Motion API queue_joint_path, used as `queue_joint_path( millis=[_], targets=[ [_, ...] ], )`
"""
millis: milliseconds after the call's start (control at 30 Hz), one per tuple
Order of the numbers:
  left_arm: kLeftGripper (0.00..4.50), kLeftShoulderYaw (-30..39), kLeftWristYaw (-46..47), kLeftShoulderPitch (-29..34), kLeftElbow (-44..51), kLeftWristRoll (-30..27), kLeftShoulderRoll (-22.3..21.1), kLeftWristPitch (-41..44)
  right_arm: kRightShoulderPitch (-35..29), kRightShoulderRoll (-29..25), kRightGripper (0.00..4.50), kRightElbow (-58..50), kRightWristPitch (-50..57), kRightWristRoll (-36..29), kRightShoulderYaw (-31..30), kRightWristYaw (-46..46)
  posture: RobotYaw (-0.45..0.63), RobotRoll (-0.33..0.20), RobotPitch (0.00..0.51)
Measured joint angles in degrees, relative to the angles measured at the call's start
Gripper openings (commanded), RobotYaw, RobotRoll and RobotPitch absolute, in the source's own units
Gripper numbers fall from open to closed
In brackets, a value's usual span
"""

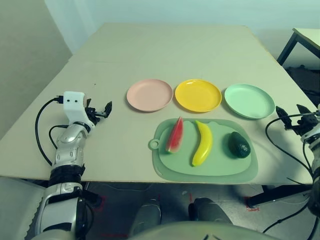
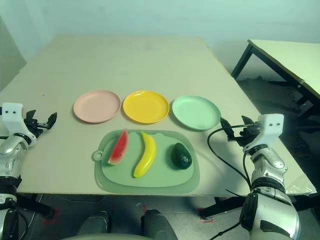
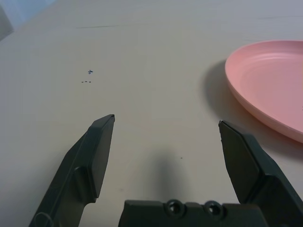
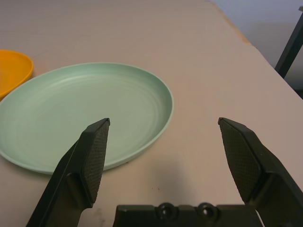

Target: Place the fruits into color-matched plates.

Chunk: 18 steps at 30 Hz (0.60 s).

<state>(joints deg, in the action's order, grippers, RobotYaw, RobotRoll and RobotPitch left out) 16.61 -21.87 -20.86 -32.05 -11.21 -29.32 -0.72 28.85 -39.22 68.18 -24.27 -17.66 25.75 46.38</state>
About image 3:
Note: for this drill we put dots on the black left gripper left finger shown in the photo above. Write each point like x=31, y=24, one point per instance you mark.
x=80, y=170

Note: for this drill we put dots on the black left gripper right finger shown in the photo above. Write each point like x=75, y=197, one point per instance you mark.
x=251, y=170

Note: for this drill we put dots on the pink plate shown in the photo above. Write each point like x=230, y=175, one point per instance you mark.
x=267, y=78

